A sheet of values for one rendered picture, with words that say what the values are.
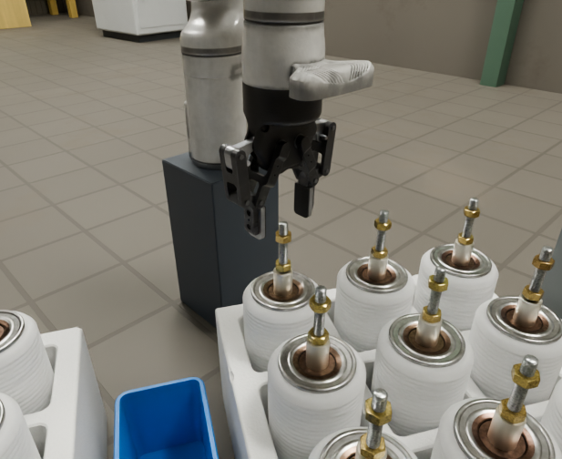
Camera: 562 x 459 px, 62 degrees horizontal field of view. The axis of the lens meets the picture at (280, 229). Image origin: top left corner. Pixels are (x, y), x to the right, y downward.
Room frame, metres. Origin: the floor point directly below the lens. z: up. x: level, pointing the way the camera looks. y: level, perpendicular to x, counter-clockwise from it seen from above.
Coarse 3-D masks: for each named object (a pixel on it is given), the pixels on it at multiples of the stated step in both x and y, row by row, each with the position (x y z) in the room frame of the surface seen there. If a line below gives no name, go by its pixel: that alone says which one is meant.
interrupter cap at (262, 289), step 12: (264, 276) 0.46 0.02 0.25; (300, 276) 0.46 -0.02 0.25; (252, 288) 0.44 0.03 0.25; (264, 288) 0.44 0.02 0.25; (300, 288) 0.44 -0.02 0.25; (312, 288) 0.44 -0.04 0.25; (264, 300) 0.42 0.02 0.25; (276, 300) 0.42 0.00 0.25; (288, 300) 0.42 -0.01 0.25; (300, 300) 0.42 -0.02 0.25
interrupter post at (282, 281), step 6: (276, 270) 0.44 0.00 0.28; (276, 276) 0.43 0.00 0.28; (282, 276) 0.43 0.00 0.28; (288, 276) 0.43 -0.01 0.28; (276, 282) 0.43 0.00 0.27; (282, 282) 0.43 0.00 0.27; (288, 282) 0.43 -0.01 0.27; (276, 288) 0.43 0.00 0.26; (282, 288) 0.43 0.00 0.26; (288, 288) 0.43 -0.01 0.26; (276, 294) 0.43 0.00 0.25; (282, 294) 0.43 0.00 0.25; (288, 294) 0.43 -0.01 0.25
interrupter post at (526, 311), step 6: (522, 294) 0.39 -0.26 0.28; (522, 300) 0.38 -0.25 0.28; (540, 300) 0.38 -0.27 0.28; (516, 306) 0.39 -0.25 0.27; (522, 306) 0.38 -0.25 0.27; (528, 306) 0.38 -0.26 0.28; (534, 306) 0.38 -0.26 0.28; (540, 306) 0.38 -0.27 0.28; (516, 312) 0.39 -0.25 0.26; (522, 312) 0.38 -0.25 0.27; (528, 312) 0.38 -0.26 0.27; (534, 312) 0.38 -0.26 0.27; (516, 318) 0.38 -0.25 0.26; (522, 318) 0.38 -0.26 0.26; (528, 318) 0.38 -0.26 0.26; (534, 318) 0.38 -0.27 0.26; (522, 324) 0.38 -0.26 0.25; (528, 324) 0.38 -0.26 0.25; (534, 324) 0.38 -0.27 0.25
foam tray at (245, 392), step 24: (216, 312) 0.48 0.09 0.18; (240, 312) 0.48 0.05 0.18; (240, 336) 0.44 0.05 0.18; (336, 336) 0.44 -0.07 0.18; (240, 360) 0.40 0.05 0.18; (240, 384) 0.36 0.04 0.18; (264, 384) 0.36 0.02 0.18; (240, 408) 0.33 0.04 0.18; (264, 408) 0.36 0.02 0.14; (528, 408) 0.33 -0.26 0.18; (240, 432) 0.31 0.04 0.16; (264, 432) 0.30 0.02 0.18; (432, 432) 0.30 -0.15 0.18; (240, 456) 0.33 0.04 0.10; (264, 456) 0.27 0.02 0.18
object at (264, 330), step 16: (256, 304) 0.41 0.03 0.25; (256, 320) 0.40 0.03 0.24; (272, 320) 0.39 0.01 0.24; (288, 320) 0.39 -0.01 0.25; (304, 320) 0.40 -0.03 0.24; (256, 336) 0.40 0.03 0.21; (272, 336) 0.39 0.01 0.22; (288, 336) 0.39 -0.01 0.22; (256, 352) 0.40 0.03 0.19; (272, 352) 0.39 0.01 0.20; (256, 368) 0.40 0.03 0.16
